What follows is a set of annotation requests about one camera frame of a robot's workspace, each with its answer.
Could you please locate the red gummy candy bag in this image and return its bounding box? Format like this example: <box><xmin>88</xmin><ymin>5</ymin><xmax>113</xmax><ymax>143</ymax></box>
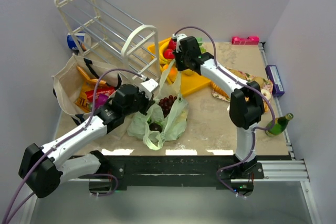
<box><xmin>85</xmin><ymin>87</ymin><xmax>115</xmax><ymax>102</ymax></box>

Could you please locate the orange kettle chips bag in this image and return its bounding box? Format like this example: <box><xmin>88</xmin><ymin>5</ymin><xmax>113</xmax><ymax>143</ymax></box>
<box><xmin>75</xmin><ymin>66</ymin><xmax>112</xmax><ymax>113</ymax></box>

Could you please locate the purple grape bunch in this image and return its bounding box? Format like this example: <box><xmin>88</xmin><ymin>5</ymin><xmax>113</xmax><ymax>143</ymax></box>
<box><xmin>159</xmin><ymin>95</ymin><xmax>177</xmax><ymax>117</ymax></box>

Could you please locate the light green plastic bag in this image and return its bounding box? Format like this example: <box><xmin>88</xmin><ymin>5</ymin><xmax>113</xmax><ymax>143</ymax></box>
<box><xmin>127</xmin><ymin>60</ymin><xmax>188</xmax><ymax>151</ymax></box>

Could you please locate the cream canvas tote bag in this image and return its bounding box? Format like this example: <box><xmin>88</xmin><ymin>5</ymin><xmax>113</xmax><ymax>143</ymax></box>
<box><xmin>53</xmin><ymin>55</ymin><xmax>116</xmax><ymax>125</ymax></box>

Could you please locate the purple snack bag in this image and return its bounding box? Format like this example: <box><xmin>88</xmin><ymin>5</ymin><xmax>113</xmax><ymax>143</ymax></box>
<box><xmin>90</xmin><ymin>94</ymin><xmax>109</xmax><ymax>110</ymax></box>

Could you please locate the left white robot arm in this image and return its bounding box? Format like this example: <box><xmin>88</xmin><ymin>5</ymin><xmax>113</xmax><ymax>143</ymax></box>
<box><xmin>18</xmin><ymin>79</ymin><xmax>159</xmax><ymax>198</ymax></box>

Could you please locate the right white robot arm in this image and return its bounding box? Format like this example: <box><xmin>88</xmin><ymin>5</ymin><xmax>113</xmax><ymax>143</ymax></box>
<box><xmin>172</xmin><ymin>34</ymin><xmax>265</xmax><ymax>172</ymax></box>

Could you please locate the green grape bunch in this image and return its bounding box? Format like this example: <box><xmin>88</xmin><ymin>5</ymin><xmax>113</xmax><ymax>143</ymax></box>
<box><xmin>197</xmin><ymin>38</ymin><xmax>206</xmax><ymax>54</ymax></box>

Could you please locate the yellow pear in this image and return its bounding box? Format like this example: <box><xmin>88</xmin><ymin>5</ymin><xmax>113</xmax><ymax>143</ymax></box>
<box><xmin>182</xmin><ymin>69</ymin><xmax>195</xmax><ymax>76</ymax></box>

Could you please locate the pink dragon fruit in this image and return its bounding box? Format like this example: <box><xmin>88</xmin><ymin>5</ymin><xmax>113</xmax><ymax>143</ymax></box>
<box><xmin>168</xmin><ymin>39</ymin><xmax>177</xmax><ymax>50</ymax></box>

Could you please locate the red apple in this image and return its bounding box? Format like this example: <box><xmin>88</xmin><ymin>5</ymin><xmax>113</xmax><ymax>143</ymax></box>
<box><xmin>163</xmin><ymin>48</ymin><xmax>175</xmax><ymax>60</ymax></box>

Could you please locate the orange mango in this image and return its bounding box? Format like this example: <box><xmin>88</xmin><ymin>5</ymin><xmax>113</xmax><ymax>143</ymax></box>
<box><xmin>163</xmin><ymin>64</ymin><xmax>178</xmax><ymax>82</ymax></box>

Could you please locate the yellow plastic fruit tray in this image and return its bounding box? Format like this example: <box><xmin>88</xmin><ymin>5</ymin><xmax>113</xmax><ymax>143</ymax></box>
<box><xmin>158</xmin><ymin>38</ymin><xmax>211</xmax><ymax>98</ymax></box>

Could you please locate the yellow banana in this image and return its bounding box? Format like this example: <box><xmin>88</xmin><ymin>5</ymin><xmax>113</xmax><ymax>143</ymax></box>
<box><xmin>159</xmin><ymin>47</ymin><xmax>172</xmax><ymax>65</ymax></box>

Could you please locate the long baguette loaf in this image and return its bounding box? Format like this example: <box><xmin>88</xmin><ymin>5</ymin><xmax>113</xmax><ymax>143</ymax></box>
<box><xmin>211</xmin><ymin>82</ymin><xmax>229</xmax><ymax>98</ymax></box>

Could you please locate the pink box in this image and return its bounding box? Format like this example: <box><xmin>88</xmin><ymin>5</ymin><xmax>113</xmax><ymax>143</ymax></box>
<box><xmin>232</xmin><ymin>36</ymin><xmax>260</xmax><ymax>45</ymax></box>

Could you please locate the round bread roll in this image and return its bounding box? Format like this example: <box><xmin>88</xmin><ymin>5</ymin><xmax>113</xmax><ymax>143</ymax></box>
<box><xmin>252</xmin><ymin>77</ymin><xmax>264</xmax><ymax>87</ymax></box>

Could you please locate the blue white can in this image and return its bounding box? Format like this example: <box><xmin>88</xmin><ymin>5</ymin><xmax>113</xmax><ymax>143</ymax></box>
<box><xmin>67</xmin><ymin>31</ymin><xmax>92</xmax><ymax>51</ymax></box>

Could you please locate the white metal shelf rack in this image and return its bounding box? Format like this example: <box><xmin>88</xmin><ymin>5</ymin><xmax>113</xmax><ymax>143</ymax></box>
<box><xmin>54</xmin><ymin>0</ymin><xmax>161</xmax><ymax>80</ymax></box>

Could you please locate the purple box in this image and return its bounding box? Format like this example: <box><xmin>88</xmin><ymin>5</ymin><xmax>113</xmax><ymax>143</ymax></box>
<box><xmin>265</xmin><ymin>65</ymin><xmax>285</xmax><ymax>98</ymax></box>

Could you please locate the white glazed donut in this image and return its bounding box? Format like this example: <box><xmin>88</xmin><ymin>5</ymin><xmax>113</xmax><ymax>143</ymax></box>
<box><xmin>261</xmin><ymin>89</ymin><xmax>271</xmax><ymax>101</ymax></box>

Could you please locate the green bottle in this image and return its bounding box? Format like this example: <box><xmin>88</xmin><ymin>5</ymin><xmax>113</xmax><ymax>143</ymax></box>
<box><xmin>265</xmin><ymin>113</ymin><xmax>294</xmax><ymax>137</ymax></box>

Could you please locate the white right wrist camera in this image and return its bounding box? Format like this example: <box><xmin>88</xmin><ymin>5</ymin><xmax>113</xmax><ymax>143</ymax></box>
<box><xmin>172</xmin><ymin>34</ymin><xmax>187</xmax><ymax>52</ymax></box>

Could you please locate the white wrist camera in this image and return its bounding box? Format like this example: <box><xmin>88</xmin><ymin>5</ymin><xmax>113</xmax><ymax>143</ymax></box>
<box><xmin>136</xmin><ymin>74</ymin><xmax>159</xmax><ymax>94</ymax></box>
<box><xmin>172</xmin><ymin>34</ymin><xmax>187</xmax><ymax>52</ymax></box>

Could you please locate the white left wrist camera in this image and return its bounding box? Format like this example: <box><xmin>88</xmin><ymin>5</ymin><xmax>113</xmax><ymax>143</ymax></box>
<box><xmin>136</xmin><ymin>74</ymin><xmax>159</xmax><ymax>94</ymax></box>

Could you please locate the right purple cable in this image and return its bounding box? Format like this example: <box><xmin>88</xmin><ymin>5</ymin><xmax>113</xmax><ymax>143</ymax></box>
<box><xmin>176</xmin><ymin>26</ymin><xmax>276</xmax><ymax>197</ymax></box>

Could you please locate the purple cable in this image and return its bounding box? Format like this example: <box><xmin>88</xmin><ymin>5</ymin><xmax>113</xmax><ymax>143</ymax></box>
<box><xmin>176</xmin><ymin>26</ymin><xmax>276</xmax><ymax>197</ymax></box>
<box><xmin>2</xmin><ymin>68</ymin><xmax>148</xmax><ymax>224</ymax></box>

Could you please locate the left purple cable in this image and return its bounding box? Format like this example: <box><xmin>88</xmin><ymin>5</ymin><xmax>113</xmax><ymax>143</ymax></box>
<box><xmin>2</xmin><ymin>68</ymin><xmax>148</xmax><ymax>224</ymax></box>

